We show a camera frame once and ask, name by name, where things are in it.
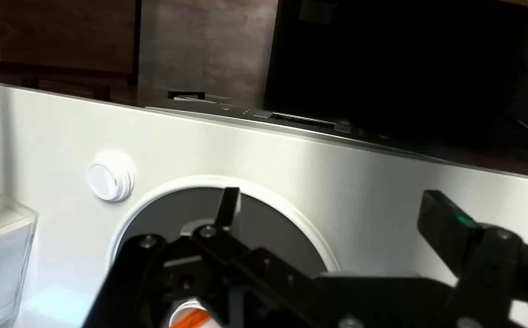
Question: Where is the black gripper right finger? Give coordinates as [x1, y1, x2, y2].
[417, 190, 528, 328]

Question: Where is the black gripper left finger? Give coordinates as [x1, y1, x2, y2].
[80, 186, 339, 328]

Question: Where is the round dark tray white rim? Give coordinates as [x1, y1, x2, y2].
[106, 175, 342, 288]

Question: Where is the black dishwasher front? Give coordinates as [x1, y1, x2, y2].
[144, 90, 370, 143]

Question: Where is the white napkin stack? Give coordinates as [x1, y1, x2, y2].
[0, 225, 33, 325]

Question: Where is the brown wooden cabinet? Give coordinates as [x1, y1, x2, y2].
[0, 0, 142, 102]

